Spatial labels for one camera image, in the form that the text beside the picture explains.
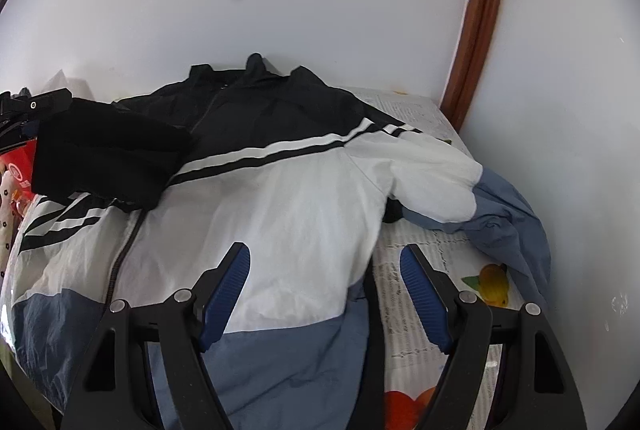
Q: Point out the red paper shopping bag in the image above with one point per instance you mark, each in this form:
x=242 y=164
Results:
x=20 y=162

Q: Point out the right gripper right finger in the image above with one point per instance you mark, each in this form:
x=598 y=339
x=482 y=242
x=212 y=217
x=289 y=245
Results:
x=535 y=388

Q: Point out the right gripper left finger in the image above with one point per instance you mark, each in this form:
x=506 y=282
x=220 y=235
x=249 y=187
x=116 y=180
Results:
x=114 y=386

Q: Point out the black white blue jacket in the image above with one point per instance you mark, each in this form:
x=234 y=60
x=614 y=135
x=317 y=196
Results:
x=150 y=192

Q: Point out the brown wooden door frame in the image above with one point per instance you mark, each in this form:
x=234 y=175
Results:
x=478 y=26

